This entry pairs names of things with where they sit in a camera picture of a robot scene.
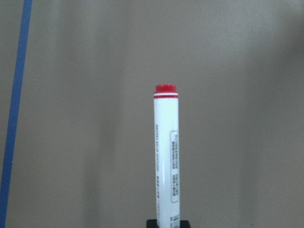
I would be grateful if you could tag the red white marker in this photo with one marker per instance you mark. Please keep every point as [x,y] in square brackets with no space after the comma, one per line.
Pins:
[167,155]

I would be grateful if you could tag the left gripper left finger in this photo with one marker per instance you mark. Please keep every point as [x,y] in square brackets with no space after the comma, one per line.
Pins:
[151,223]

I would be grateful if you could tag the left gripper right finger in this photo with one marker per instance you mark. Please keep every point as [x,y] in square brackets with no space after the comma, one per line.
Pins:
[185,224]

